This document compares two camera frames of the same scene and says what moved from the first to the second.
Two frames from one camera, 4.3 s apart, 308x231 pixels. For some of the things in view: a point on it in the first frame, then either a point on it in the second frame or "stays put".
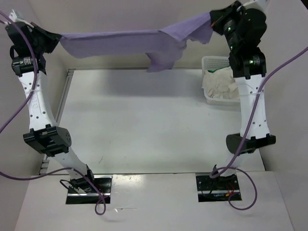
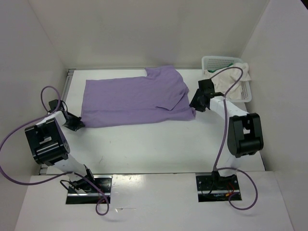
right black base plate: x=217 y=189 stays put
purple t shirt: x=162 y=47 → x=160 y=96
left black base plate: x=103 y=183 stays put
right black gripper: x=218 y=17 → x=194 y=104
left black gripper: x=52 y=38 → x=78 y=123
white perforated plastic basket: x=210 y=63 stays put
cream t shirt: x=220 y=84 stays put
